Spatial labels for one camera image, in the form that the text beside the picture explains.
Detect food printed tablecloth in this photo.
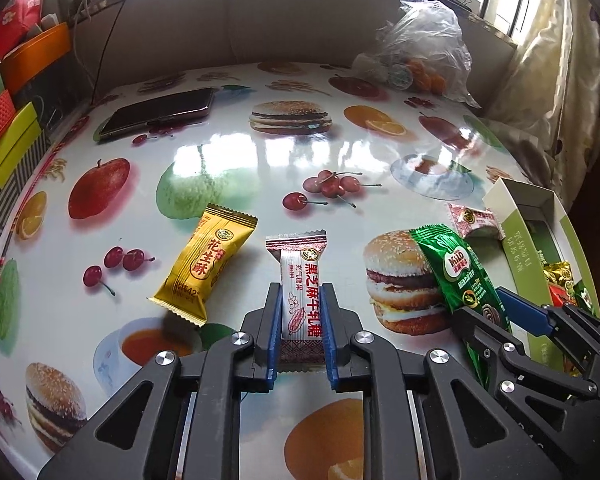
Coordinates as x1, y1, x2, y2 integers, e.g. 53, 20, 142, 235
0, 60, 600, 480

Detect yellow-green box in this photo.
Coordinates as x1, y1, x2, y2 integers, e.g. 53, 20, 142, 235
0, 101, 41, 186

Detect thin black cable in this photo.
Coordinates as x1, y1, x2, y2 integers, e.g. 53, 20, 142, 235
91, 0, 132, 105

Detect small round lidded cup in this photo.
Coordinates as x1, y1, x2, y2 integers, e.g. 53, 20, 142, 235
387, 65, 415, 90

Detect yellow peanut candy packet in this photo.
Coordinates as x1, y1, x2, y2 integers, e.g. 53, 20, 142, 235
149, 203, 259, 328

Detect window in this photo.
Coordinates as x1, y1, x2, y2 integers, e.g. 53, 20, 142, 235
80, 0, 546, 41

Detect white maroon candy packet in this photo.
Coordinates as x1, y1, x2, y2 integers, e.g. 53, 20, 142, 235
265, 228, 331, 373
447, 202, 506, 241

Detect green chocolate wafer packet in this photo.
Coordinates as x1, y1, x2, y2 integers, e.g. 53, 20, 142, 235
409, 224, 511, 393
572, 282, 599, 311

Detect gold foil snack packet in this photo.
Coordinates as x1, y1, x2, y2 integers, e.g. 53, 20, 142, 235
542, 260, 573, 286

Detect red snack bag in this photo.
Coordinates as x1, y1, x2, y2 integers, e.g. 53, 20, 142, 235
0, 0, 51, 58

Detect black smartphone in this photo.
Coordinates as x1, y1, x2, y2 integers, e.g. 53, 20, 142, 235
97, 87, 216, 142

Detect green cardboard box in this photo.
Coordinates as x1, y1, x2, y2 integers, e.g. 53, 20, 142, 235
482, 177, 600, 376

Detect red black candy packet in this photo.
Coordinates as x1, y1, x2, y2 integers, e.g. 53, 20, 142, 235
550, 285, 577, 307

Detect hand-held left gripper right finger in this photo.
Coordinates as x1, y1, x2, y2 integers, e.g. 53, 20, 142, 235
323, 282, 563, 480

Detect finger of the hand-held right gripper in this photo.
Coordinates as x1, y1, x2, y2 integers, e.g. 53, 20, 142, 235
452, 307, 600, 406
497, 287, 600, 376

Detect clear plastic bag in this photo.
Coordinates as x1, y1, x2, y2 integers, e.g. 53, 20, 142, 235
352, 0, 481, 108

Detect orange box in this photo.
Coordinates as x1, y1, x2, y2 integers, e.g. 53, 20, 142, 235
0, 22, 73, 96

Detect beige curtain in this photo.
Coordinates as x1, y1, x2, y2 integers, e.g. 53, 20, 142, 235
480, 0, 600, 211

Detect orange tangerines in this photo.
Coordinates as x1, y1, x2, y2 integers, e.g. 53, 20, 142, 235
407, 57, 448, 93

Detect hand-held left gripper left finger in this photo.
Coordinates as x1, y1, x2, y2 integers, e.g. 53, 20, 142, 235
37, 282, 284, 480

